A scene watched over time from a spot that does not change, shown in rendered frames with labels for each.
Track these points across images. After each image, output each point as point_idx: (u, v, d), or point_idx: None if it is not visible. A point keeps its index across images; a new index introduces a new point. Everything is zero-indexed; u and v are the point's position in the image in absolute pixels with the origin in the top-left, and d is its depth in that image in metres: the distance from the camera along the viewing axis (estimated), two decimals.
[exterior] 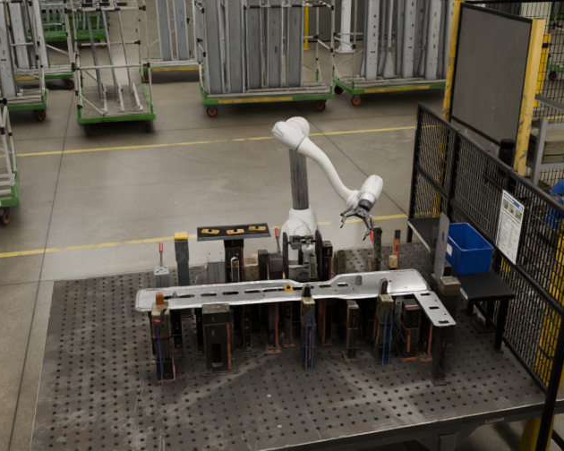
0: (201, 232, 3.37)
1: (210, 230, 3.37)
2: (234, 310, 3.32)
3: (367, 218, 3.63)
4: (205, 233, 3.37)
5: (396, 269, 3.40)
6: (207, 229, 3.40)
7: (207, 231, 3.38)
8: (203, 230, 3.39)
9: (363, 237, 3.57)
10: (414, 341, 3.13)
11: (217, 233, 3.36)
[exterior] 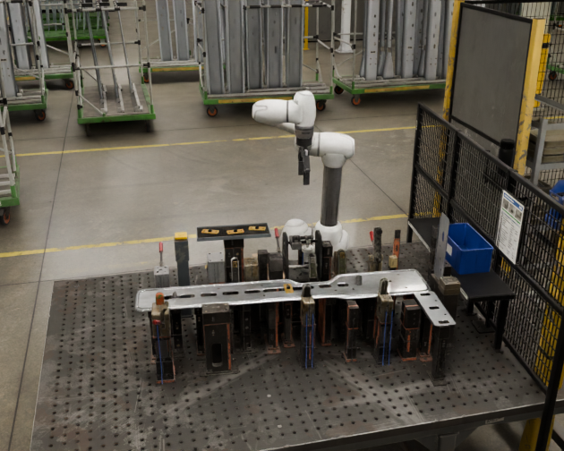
0: (201, 232, 3.37)
1: (210, 230, 3.37)
2: (234, 310, 3.32)
3: None
4: (205, 233, 3.37)
5: (396, 269, 3.40)
6: (207, 229, 3.40)
7: (207, 231, 3.38)
8: (203, 230, 3.39)
9: (302, 174, 3.29)
10: (414, 341, 3.13)
11: (217, 233, 3.36)
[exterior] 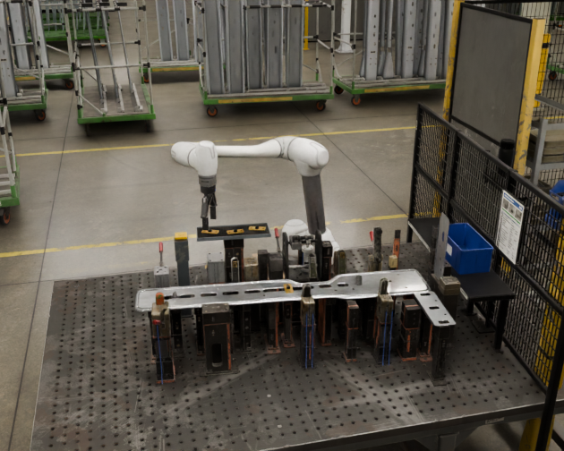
0: (201, 232, 3.37)
1: (210, 230, 3.37)
2: (234, 310, 3.32)
3: (213, 199, 3.35)
4: (205, 233, 3.37)
5: (396, 269, 3.40)
6: None
7: (207, 231, 3.38)
8: (203, 230, 3.39)
9: (213, 218, 3.42)
10: (414, 341, 3.13)
11: (217, 233, 3.36)
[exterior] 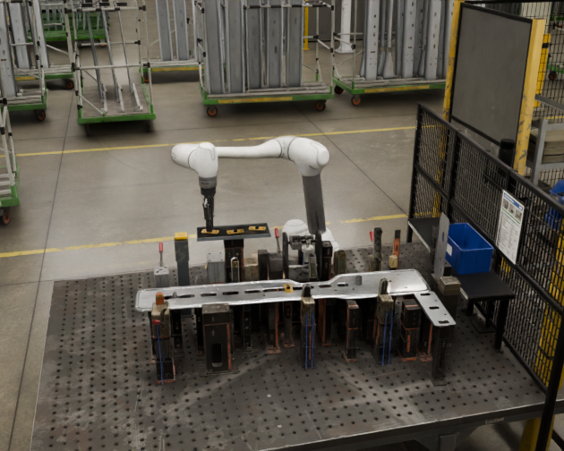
0: (201, 232, 3.37)
1: None
2: (234, 310, 3.32)
3: (212, 204, 3.34)
4: (205, 233, 3.37)
5: (396, 269, 3.40)
6: None
7: (207, 231, 3.38)
8: (203, 230, 3.39)
9: None
10: (414, 341, 3.13)
11: (217, 233, 3.36)
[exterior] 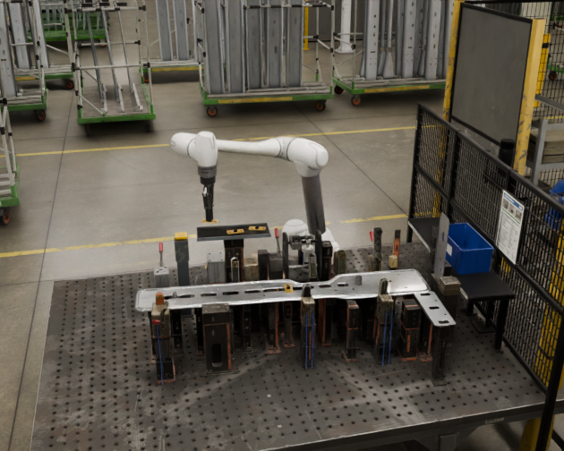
0: (200, 221, 3.35)
1: None
2: (234, 310, 3.32)
3: (211, 193, 3.32)
4: (204, 222, 3.35)
5: (396, 269, 3.40)
6: (206, 219, 3.38)
7: (206, 221, 3.36)
8: (202, 220, 3.37)
9: None
10: (414, 341, 3.13)
11: (217, 222, 3.34)
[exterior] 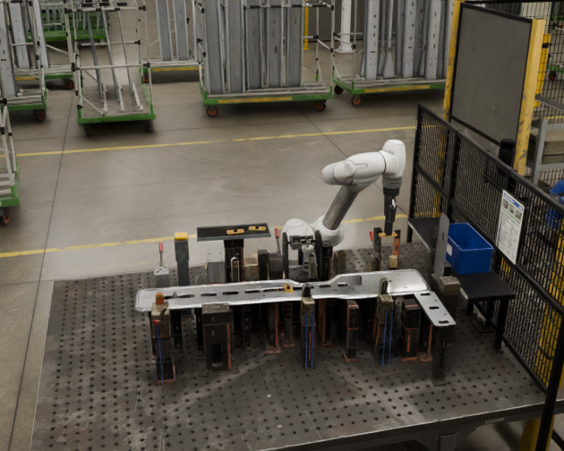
0: (380, 236, 3.12)
1: None
2: (234, 310, 3.32)
3: None
4: (385, 236, 3.12)
5: (396, 269, 3.40)
6: (382, 233, 3.16)
7: (385, 234, 3.14)
8: (380, 234, 3.14)
9: None
10: (414, 341, 3.13)
11: (397, 234, 3.14)
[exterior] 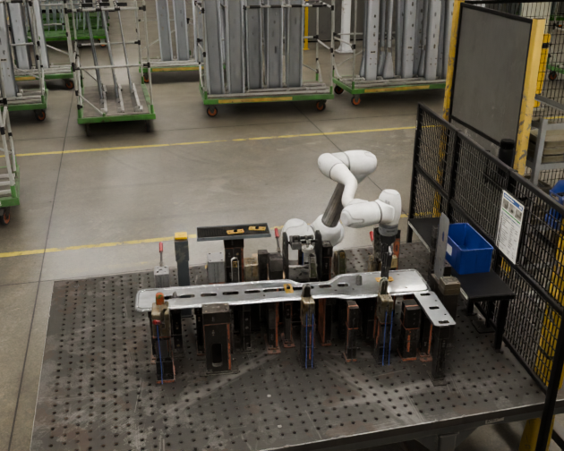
0: (378, 281, 3.22)
1: None
2: (234, 310, 3.32)
3: None
4: None
5: (396, 269, 3.40)
6: (379, 277, 3.25)
7: None
8: (377, 278, 3.24)
9: None
10: (414, 341, 3.13)
11: (393, 279, 3.23)
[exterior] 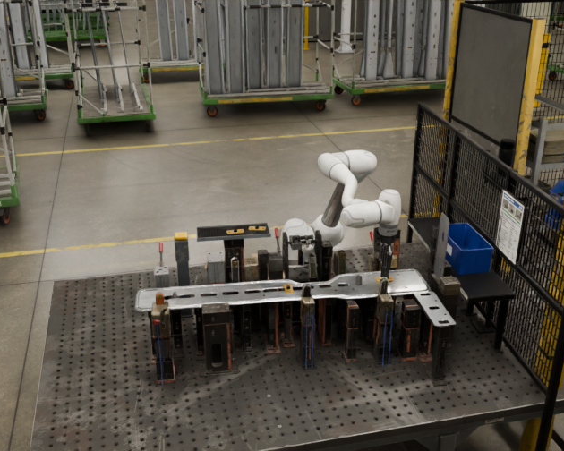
0: (378, 281, 3.22)
1: None
2: (234, 310, 3.32)
3: None
4: None
5: (396, 269, 3.40)
6: (379, 277, 3.25)
7: None
8: (377, 278, 3.24)
9: None
10: (414, 341, 3.13)
11: (393, 279, 3.23)
